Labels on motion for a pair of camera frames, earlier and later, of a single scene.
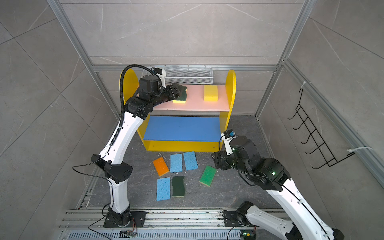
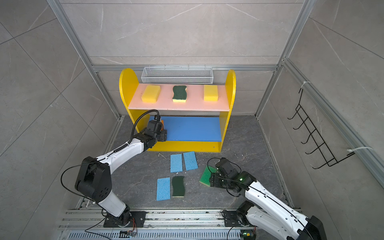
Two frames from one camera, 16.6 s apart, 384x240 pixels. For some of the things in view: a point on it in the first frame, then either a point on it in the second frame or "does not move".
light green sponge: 208,175 does not move
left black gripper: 175,92 to 163,135
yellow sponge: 210,93 does not move
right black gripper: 221,156 to 214,180
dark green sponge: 183,96 does not move
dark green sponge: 178,186 does not move
